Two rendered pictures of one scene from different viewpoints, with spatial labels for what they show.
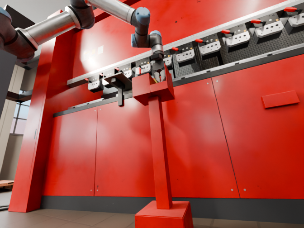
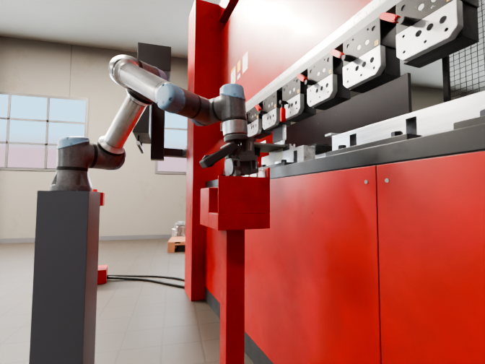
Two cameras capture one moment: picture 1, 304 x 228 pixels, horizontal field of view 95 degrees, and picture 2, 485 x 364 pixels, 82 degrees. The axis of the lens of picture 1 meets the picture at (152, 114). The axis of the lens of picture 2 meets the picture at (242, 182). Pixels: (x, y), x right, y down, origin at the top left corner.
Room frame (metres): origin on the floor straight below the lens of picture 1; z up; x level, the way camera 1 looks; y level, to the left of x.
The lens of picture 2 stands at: (0.15, -0.70, 0.75)
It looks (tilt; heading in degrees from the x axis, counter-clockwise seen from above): 3 degrees up; 47
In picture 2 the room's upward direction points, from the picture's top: straight up
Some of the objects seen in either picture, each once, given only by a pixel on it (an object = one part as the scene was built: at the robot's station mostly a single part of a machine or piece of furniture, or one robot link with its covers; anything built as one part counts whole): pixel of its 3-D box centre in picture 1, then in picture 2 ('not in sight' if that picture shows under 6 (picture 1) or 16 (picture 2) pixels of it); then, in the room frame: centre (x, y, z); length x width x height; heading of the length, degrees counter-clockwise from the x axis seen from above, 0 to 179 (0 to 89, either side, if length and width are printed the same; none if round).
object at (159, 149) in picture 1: (159, 146); (232, 314); (0.73, -0.02, 0.39); 0.06 x 0.06 x 0.54; 70
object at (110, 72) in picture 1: (111, 78); (259, 121); (1.31, 0.41, 1.19); 0.15 x 0.09 x 0.17; 70
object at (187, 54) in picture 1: (185, 54); (369, 58); (1.03, -0.34, 1.19); 0.15 x 0.09 x 0.17; 70
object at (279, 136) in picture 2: not in sight; (278, 136); (1.23, 0.20, 1.06); 0.10 x 0.02 x 0.10; 70
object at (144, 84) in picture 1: (153, 84); (232, 197); (0.73, -0.02, 0.75); 0.20 x 0.16 x 0.18; 70
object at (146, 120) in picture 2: not in sight; (143, 117); (1.10, 1.55, 1.42); 0.45 x 0.12 x 0.36; 63
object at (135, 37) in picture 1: (140, 38); (205, 110); (0.66, 0.03, 1.03); 0.11 x 0.11 x 0.08; 11
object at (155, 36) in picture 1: (155, 41); (232, 105); (0.70, -0.06, 1.03); 0.09 x 0.08 x 0.11; 101
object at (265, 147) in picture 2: (121, 83); (252, 146); (1.09, 0.25, 1.00); 0.26 x 0.18 x 0.01; 160
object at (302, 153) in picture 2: not in sight; (284, 162); (1.21, 0.15, 0.92); 0.39 x 0.06 x 0.10; 70
